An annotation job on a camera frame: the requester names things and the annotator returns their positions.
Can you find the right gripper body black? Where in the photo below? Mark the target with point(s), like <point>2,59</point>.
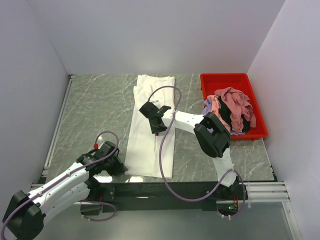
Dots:
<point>150,120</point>

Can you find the light pink t shirt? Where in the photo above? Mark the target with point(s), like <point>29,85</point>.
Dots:
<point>215,104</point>

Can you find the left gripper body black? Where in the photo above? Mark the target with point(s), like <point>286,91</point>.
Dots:
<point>113,166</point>

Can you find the red plastic bin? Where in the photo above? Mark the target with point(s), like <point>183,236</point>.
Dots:
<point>210,82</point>

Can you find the lavender t shirt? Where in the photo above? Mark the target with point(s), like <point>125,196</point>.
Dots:
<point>208,107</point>

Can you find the black base crossbar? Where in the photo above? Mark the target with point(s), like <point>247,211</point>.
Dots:
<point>149,196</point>

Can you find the black t shirt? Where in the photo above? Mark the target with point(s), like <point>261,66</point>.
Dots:
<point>225,114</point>

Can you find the white t shirt red print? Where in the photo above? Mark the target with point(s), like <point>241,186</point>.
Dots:
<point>142,154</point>

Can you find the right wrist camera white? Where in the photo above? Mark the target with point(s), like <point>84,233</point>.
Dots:
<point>156,103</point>

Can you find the dusty pink t shirt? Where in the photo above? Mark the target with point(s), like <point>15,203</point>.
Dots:
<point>239,104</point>

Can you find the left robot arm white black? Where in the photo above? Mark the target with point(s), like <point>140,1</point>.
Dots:
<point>27,213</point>

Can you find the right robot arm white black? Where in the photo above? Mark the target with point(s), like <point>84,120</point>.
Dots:
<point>213,138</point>

